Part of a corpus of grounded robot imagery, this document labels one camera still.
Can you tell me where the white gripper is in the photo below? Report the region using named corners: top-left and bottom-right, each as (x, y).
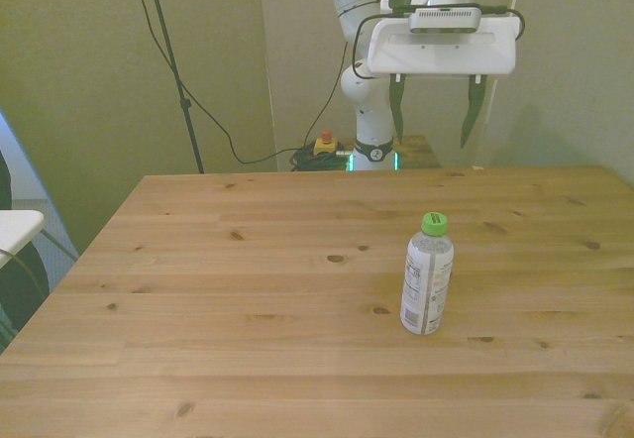
top-left (366, 14), bottom-right (518, 151)

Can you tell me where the white water bottle green cap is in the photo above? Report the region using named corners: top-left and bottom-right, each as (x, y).
top-left (399, 211), bottom-right (456, 337)

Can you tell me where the small wooden robot base table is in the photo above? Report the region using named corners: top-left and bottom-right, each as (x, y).
top-left (296, 134), bottom-right (442, 172)

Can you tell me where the yellow emergency stop button box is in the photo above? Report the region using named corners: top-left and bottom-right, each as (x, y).
top-left (314, 129), bottom-right (341, 158)

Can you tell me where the beige partition panel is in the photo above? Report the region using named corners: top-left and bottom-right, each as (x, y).
top-left (257, 0), bottom-right (524, 171)

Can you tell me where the white flat board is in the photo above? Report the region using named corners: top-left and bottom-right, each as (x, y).
top-left (0, 209), bottom-right (46, 269)

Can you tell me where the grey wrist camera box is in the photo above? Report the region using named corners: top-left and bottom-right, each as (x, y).
top-left (406, 5), bottom-right (482, 34)

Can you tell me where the thin black hanging cable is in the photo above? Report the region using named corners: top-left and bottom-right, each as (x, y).
top-left (301, 41), bottom-right (351, 155)

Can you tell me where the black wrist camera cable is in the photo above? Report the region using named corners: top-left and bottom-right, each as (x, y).
top-left (349, 0), bottom-right (526, 81)

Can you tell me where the dark coiled cable bundle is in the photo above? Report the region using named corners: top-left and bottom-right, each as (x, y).
top-left (289, 146), bottom-right (356, 172)

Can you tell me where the black cable along tripod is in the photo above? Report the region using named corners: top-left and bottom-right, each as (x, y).
top-left (127, 0), bottom-right (298, 165)

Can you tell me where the black camera tripod pole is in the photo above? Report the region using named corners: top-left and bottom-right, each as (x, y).
top-left (126, 0), bottom-right (206, 174)

